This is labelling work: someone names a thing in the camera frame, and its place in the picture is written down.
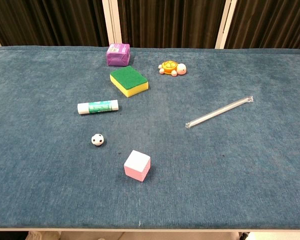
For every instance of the green and yellow sponge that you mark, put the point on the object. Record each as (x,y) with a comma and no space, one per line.
(128,80)

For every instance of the pink and white cube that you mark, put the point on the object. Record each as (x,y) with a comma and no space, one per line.
(137,165)

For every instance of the white and green glue stick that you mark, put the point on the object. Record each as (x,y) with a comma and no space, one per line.
(97,106)

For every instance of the small soccer ball toy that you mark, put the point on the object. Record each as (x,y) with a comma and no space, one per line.
(97,139)

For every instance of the orange toy turtle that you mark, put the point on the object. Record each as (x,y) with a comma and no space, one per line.
(171,68)

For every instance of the clear wrapped straw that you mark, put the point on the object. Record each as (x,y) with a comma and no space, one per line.
(218,112)

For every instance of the purple wrapped box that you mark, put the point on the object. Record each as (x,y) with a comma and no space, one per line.
(118,55)

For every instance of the blue table cloth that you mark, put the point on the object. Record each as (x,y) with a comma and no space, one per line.
(215,162)

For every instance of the dark pleated curtain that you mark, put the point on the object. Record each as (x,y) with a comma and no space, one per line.
(169,22)

